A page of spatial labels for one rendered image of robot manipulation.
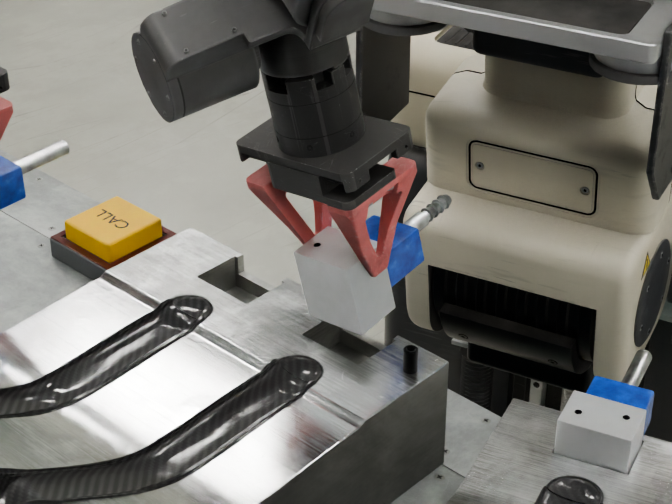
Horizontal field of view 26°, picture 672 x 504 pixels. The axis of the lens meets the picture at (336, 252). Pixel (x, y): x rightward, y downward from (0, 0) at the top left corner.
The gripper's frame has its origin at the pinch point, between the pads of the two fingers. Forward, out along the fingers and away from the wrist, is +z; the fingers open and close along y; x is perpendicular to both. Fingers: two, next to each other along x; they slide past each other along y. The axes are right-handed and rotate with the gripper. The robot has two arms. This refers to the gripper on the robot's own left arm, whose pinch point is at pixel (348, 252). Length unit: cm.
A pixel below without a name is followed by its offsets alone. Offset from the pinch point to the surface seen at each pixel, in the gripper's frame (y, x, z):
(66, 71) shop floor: -216, 117, 84
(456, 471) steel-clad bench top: 6.5, -0.3, 16.6
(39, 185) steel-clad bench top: -47.5, 6.0, 10.1
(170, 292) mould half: -13.5, -5.7, 4.0
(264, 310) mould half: -6.9, -2.9, 5.3
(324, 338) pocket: -3.1, -1.2, 7.6
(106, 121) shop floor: -189, 106, 86
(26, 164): -28.2, -5.2, -3.1
